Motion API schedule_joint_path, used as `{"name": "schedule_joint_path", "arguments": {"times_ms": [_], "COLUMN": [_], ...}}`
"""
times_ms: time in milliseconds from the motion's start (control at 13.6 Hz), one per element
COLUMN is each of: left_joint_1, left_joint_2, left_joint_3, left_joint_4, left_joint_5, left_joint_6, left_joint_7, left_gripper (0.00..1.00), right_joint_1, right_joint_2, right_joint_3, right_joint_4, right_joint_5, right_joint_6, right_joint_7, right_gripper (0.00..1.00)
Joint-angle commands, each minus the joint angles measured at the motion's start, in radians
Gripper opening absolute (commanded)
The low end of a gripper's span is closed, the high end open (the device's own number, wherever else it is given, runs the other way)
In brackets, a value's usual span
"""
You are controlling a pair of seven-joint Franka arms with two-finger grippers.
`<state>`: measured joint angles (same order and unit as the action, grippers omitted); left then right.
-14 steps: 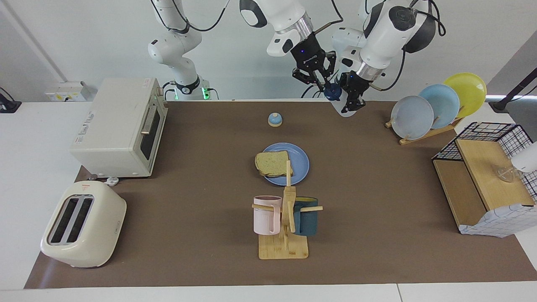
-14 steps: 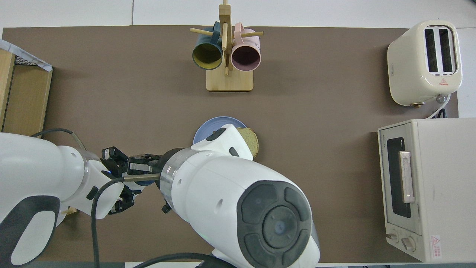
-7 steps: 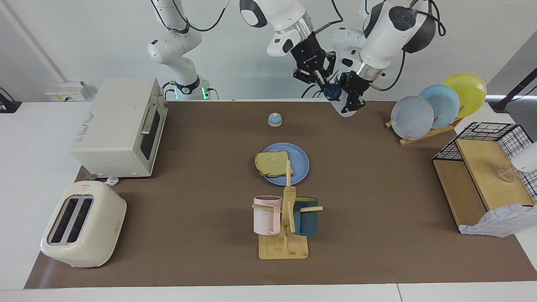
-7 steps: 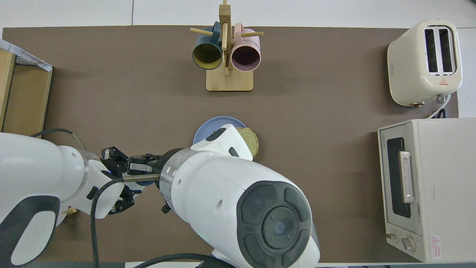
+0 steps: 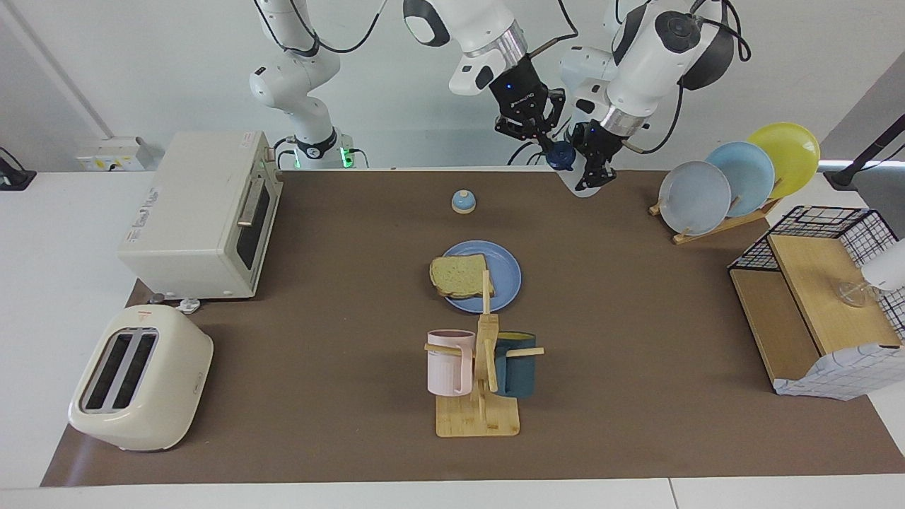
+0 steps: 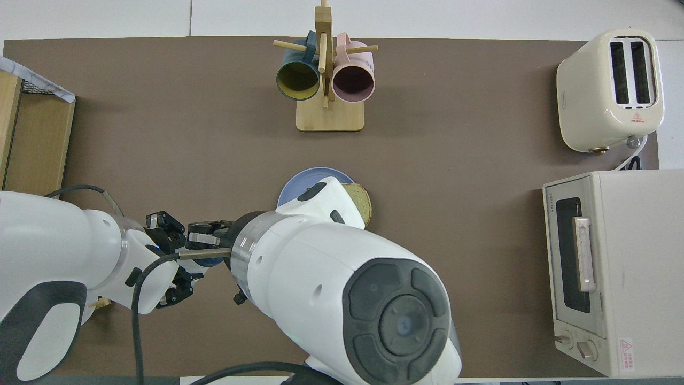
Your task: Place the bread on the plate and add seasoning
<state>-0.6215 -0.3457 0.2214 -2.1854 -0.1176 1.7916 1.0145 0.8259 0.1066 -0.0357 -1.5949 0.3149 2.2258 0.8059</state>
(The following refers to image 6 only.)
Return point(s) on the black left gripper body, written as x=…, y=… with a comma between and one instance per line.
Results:
x=160, y=243

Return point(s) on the brown table mat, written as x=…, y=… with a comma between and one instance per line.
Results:
x=454, y=160

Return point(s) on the pink ribbed mug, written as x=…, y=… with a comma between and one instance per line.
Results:
x=352, y=83

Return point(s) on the cream two-slot toaster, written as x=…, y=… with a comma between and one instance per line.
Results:
x=588, y=91

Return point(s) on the wooden shelf box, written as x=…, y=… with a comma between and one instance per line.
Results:
x=37, y=155

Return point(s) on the seasoning bottle with navy cap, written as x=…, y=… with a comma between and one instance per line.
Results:
x=214, y=262

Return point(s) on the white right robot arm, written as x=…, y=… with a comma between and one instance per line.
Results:
x=320, y=267

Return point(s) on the wooden mug rack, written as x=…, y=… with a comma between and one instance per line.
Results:
x=329, y=117

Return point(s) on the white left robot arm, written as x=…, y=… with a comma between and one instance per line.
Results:
x=48, y=240

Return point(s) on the white toaster oven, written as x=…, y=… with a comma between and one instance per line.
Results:
x=636, y=267

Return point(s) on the blue round plate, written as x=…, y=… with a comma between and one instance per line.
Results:
x=299, y=184

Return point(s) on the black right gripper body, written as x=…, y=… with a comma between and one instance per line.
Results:
x=230, y=240

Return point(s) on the toast bread slice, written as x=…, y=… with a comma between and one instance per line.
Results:
x=363, y=206

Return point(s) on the dark teal mug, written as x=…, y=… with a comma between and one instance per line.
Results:
x=297, y=80

